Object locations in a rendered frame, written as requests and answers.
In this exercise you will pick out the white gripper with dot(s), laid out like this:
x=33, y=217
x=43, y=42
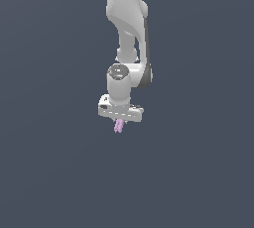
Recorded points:
x=115, y=112

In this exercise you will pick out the small pink object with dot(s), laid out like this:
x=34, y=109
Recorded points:
x=118, y=126

